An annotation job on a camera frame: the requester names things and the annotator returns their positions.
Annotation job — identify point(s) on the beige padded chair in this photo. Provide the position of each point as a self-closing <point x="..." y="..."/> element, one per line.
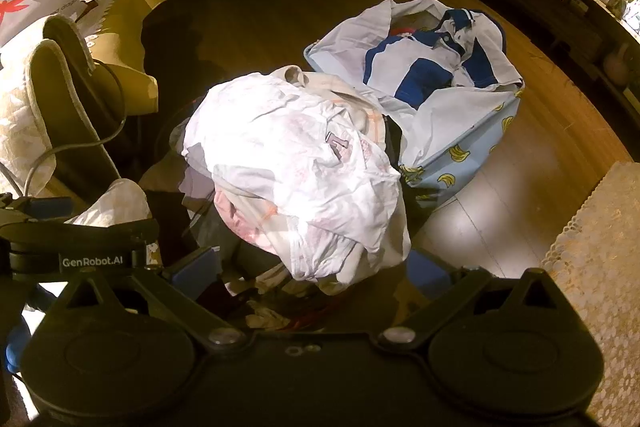
<point x="60" y="77"/>

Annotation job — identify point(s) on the white quilted cushion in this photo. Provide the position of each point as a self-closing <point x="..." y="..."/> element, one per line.
<point x="15" y="127"/>

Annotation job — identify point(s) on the blue and white polo shirt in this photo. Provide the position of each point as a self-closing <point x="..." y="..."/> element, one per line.
<point x="425" y="77"/>

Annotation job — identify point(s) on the dark wooden sideboard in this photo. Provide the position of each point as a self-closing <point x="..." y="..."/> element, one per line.
<point x="550" y="7"/>

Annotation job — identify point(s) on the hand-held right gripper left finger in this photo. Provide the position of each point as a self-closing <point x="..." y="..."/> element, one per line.
<point x="197" y="267"/>

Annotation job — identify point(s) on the gold lace tablecloth table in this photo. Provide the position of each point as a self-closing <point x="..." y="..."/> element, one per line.
<point x="600" y="257"/>

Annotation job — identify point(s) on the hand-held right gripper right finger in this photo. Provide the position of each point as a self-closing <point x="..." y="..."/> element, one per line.
<point x="430" y="274"/>

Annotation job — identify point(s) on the white pink-printed shirt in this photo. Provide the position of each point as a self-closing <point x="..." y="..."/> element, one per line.
<point x="280" y="142"/>

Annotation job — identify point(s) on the brown paper bag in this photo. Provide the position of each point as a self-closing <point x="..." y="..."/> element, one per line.
<point x="125" y="37"/>

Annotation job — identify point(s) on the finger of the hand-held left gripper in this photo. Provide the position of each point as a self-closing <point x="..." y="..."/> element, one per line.
<point x="47" y="208"/>

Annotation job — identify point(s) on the pink kettlebell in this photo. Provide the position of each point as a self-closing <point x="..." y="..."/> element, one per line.
<point x="616" y="67"/>

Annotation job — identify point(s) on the person's left hand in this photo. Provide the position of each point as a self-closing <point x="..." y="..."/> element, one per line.
<point x="14" y="347"/>

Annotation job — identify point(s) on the white printed cloth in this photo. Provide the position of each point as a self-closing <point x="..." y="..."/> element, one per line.
<point x="115" y="202"/>

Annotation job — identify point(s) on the pile of mixed clothes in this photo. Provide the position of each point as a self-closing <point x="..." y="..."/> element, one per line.
<point x="235" y="227"/>

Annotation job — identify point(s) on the blue banana-print storage bag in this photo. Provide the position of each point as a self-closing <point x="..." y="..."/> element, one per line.
<point x="465" y="167"/>

